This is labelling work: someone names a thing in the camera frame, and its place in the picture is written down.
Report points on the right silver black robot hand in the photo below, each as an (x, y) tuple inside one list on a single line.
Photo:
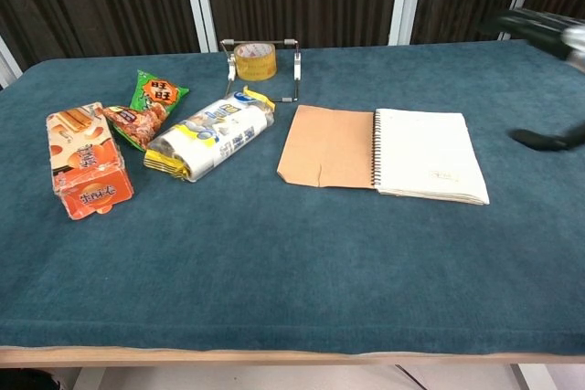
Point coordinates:
[(539, 27)]

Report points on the brown spiral notebook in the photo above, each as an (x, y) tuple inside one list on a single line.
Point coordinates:
[(425, 152)]

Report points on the clear packing tape roll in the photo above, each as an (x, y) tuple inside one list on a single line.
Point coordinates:
[(256, 68)]

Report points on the blue table cloth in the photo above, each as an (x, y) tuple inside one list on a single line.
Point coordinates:
[(292, 262)]

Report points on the yellow white plastic package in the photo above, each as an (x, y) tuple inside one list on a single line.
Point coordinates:
[(215, 134)]

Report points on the green snack bag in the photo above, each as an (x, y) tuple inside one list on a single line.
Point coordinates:
[(157, 93)]

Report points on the orange biscuit box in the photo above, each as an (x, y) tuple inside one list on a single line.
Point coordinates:
[(87, 166)]

